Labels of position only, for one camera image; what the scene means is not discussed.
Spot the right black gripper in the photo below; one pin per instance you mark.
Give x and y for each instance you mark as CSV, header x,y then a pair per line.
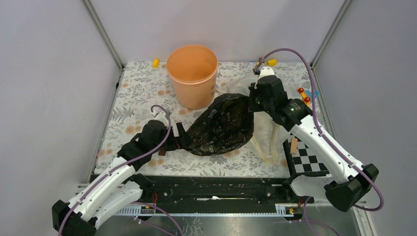
x,y
253,90

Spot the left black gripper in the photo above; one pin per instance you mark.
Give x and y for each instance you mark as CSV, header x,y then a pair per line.
x,y
181,141

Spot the white translucent trash bag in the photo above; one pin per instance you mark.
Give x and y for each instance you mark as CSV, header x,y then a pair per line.
x,y
270,130

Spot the black plastic trash bag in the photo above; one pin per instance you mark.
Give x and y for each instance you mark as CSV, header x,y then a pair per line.
x,y
226,125

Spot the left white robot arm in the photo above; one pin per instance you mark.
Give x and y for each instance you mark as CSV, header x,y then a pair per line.
x,y
119,185

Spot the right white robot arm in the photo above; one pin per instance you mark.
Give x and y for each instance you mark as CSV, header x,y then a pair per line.
x,y
348,180

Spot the orange plastic trash bin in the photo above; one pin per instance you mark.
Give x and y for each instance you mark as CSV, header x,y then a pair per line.
x,y
193,72

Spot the yellow toy block right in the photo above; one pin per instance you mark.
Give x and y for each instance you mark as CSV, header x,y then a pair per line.
x,y
271,62

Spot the yellow toy block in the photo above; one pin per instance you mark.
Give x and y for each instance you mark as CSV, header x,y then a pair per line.
x,y
155,63
271,62

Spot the yellow red toy car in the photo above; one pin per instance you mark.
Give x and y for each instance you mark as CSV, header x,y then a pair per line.
x,y
305,97

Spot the blue toy piece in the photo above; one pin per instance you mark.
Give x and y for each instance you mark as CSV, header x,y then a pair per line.
x,y
312,96

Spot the small wooden block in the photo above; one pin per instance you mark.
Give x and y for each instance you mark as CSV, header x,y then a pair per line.
x,y
294,146

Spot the black white checkerboard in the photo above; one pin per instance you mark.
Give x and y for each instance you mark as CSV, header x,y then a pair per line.
x,y
304,161

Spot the yellow toy block left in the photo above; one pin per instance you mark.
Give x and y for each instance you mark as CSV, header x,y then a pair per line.
x,y
155,63

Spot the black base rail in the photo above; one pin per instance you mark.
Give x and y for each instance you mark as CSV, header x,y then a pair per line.
x,y
218,195

